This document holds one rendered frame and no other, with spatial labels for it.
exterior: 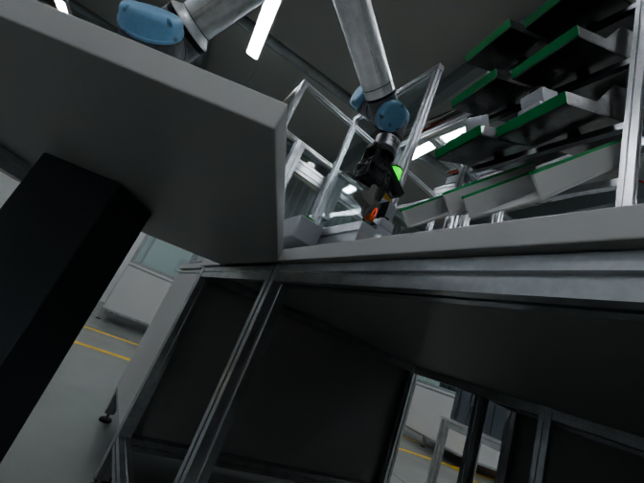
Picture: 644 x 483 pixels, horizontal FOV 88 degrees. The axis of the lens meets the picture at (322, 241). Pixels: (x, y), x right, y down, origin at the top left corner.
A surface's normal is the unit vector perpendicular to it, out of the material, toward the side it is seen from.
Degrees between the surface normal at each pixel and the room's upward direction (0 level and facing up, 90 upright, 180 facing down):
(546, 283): 90
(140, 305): 90
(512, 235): 90
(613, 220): 90
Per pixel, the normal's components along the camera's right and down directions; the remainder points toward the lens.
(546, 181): 0.40, -0.15
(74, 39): 0.12, -0.29
